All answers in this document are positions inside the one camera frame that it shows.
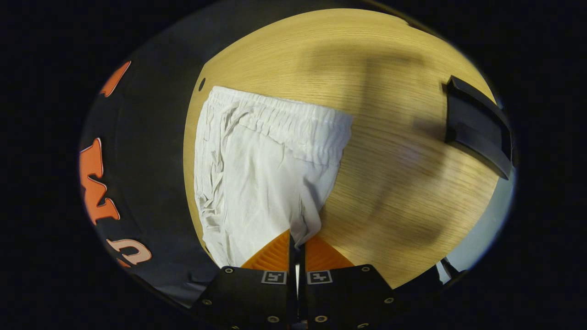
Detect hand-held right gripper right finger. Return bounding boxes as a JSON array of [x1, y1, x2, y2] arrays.
[[298, 235, 402, 330]]

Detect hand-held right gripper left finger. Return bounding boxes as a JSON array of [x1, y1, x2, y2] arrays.
[[190, 229, 297, 330]]

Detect white jeans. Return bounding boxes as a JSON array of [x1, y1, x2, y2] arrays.
[[194, 86, 354, 269]]

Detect black backdrop cloth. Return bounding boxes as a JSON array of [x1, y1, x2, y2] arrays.
[[79, 0, 349, 308]]

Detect black chair back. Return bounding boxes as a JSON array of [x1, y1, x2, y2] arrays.
[[444, 76, 514, 180]]

